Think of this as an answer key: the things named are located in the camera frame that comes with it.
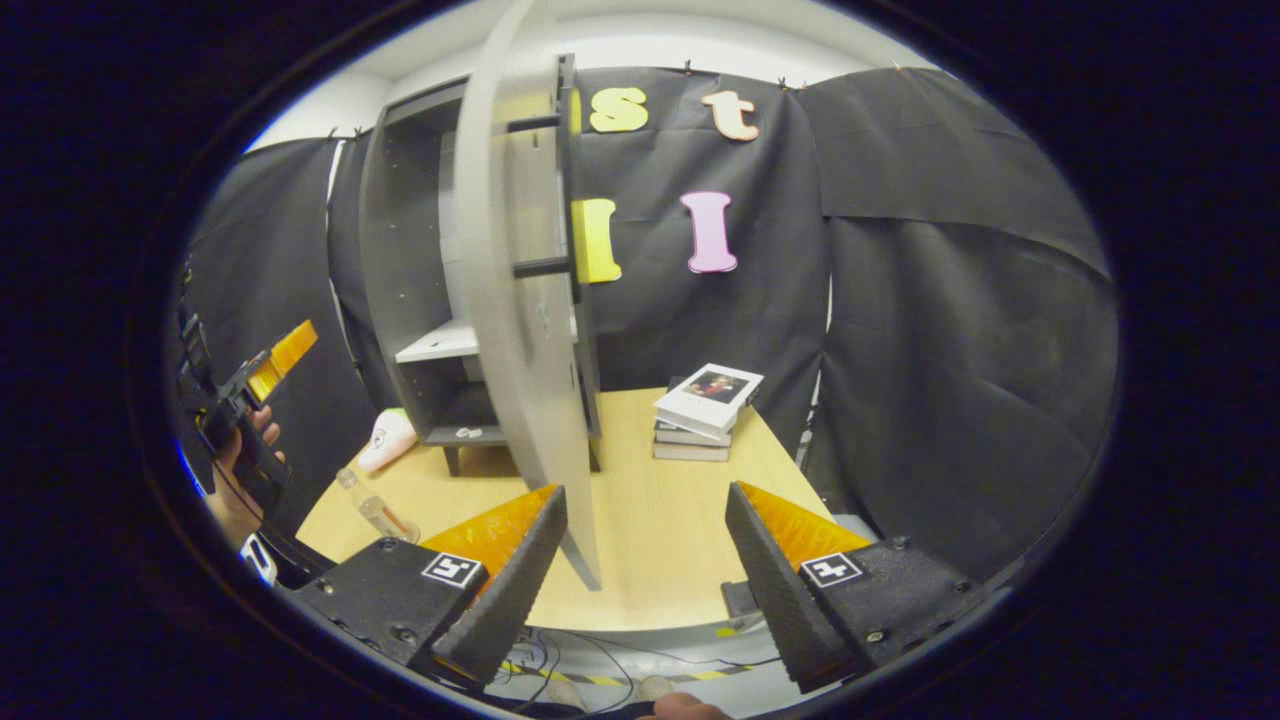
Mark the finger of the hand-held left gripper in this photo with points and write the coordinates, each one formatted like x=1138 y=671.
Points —
x=280 y=362

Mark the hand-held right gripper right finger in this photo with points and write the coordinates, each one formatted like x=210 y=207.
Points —
x=775 y=600

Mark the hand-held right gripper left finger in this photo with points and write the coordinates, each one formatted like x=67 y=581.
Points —
x=515 y=590

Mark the grey cabinet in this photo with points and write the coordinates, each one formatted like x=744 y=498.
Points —
x=385 y=250

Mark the clear glass bottle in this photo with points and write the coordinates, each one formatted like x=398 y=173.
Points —
x=380 y=510

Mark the pink and white toy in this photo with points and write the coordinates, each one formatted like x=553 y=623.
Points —
x=390 y=440

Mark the grey book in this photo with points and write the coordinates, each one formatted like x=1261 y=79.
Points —
x=685 y=435
x=690 y=452

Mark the white book with portrait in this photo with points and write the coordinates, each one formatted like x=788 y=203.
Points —
x=710 y=395

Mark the black backdrop cloth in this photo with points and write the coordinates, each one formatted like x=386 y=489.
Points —
x=950 y=350

